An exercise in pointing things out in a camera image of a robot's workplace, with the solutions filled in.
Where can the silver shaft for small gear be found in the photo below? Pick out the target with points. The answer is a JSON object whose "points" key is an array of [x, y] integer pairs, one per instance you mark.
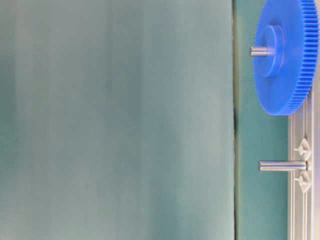
{"points": [[282, 166]]}

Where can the silver shaft under large gear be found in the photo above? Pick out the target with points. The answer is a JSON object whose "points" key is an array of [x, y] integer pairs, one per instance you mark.
{"points": [[261, 51]]}

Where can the large blue plastic gear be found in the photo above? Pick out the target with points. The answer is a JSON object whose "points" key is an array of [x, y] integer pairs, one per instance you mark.
{"points": [[284, 77]]}

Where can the silver aluminium extrusion rail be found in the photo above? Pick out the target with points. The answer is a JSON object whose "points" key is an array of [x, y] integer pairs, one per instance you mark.
{"points": [[304, 208]]}

